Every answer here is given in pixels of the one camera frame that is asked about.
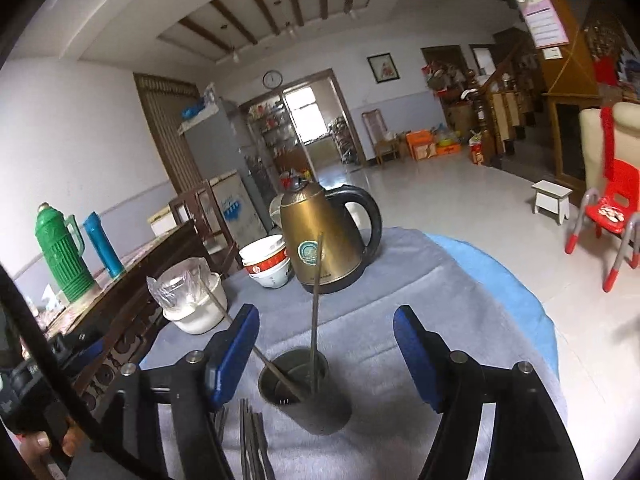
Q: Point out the wooden chair by wall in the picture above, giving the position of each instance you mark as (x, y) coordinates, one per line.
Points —
(383, 141)

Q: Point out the stacked red white bowls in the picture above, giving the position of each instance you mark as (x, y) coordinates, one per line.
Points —
(267, 261)

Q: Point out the red plastic child chair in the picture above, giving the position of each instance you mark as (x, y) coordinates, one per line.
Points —
(615, 210)

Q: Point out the orange cardboard box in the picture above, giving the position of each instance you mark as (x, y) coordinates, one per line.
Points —
(421, 144)

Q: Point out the wall calendar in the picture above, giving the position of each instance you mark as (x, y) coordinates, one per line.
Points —
(543, 23)

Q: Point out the small white stool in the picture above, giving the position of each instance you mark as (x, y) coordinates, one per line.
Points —
(553, 198)

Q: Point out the white chest freezer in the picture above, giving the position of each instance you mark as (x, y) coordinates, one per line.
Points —
(237, 208)

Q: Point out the round wall clock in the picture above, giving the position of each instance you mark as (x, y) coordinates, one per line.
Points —
(272, 80)

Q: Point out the dark wooden chair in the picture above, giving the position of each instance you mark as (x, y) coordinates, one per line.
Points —
(200, 206)

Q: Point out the bronze electric kettle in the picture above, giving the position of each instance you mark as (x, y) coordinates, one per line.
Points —
(324, 243)

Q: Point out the grey towel table cloth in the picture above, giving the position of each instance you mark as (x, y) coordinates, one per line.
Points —
(391, 430)

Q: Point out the person's left hand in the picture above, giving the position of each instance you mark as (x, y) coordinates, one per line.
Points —
(33, 447)

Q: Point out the beige sofa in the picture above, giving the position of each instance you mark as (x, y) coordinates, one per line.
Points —
(598, 146)

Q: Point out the dark chopstick upright in cup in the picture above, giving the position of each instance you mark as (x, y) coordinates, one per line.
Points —
(314, 317)

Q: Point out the blue round table cover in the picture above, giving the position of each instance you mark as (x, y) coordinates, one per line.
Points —
(524, 307)

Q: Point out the blue thermos flask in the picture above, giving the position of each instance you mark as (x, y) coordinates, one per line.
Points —
(103, 246)

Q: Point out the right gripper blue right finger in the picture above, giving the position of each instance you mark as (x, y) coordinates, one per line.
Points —
(454, 385)

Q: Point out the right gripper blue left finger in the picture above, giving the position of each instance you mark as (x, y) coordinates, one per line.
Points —
(200, 389)

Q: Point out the green thermos flask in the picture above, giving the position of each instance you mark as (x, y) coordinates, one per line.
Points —
(63, 249)

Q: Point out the grey refrigerator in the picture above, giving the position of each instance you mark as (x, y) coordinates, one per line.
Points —
(221, 142)

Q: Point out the grey utensil holder cup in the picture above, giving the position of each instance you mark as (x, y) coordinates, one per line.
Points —
(323, 408)

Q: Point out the white pot with plastic bag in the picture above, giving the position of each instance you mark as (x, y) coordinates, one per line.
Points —
(190, 295)

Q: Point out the framed wall picture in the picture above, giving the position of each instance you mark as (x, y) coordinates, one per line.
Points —
(383, 68)

